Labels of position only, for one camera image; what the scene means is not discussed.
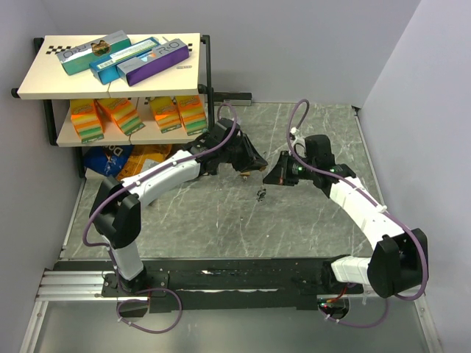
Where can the small key bunch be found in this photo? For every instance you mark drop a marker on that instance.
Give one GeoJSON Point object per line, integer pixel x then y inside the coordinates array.
{"type": "Point", "coordinates": [261, 194]}

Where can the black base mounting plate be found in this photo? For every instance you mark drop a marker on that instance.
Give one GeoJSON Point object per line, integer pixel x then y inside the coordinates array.
{"type": "Point", "coordinates": [216, 284]}

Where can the orange green sponge pack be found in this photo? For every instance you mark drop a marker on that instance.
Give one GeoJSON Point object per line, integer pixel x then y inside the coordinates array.
{"type": "Point", "coordinates": [192, 114]}
{"type": "Point", "coordinates": [123, 113]}
{"type": "Point", "coordinates": [165, 113]}
{"type": "Point", "coordinates": [86, 120]}

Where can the orange snack bag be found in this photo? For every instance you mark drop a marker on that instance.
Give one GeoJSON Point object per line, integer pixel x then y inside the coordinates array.
{"type": "Point", "coordinates": [144, 157]}

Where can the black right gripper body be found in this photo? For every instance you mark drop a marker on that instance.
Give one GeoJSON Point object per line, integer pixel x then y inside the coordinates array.
{"type": "Point", "coordinates": [292, 170]}

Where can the brass padlock short shackle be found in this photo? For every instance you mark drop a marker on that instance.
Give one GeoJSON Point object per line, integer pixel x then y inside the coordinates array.
{"type": "Point", "coordinates": [245, 175]}

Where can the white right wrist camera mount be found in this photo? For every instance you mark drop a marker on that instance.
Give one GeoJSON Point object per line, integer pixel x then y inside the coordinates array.
{"type": "Point", "coordinates": [296, 138]}

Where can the blue Doritos bag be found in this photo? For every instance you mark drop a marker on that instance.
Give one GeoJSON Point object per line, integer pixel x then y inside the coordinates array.
{"type": "Point", "coordinates": [107, 160]}

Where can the aluminium rail frame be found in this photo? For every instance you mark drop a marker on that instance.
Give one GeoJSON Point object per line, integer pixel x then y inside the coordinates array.
{"type": "Point", "coordinates": [71, 315]}

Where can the black bracket at back wall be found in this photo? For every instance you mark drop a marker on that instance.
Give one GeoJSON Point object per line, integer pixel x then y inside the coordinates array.
{"type": "Point", "coordinates": [235, 99]}

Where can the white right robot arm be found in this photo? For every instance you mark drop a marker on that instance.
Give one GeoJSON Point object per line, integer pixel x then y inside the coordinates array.
{"type": "Point", "coordinates": [399, 261]}

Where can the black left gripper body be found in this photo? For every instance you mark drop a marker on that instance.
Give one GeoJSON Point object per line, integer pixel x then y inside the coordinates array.
{"type": "Point", "coordinates": [241, 158]}

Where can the purple grey R+O box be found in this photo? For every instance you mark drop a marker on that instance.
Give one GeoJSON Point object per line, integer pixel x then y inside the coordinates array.
{"type": "Point", "coordinates": [158, 59]}

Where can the teal grey R+O box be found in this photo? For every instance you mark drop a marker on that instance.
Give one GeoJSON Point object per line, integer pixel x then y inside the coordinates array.
{"type": "Point", "coordinates": [77, 59]}

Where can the blue carton box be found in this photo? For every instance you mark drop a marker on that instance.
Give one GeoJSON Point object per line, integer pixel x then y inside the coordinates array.
{"type": "Point", "coordinates": [105, 68]}

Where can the black frame shelf rack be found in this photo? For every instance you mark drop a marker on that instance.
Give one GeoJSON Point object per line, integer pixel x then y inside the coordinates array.
{"type": "Point", "coordinates": [46, 81]}

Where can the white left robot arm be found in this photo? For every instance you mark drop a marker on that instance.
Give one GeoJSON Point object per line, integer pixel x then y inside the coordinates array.
{"type": "Point", "coordinates": [116, 211]}

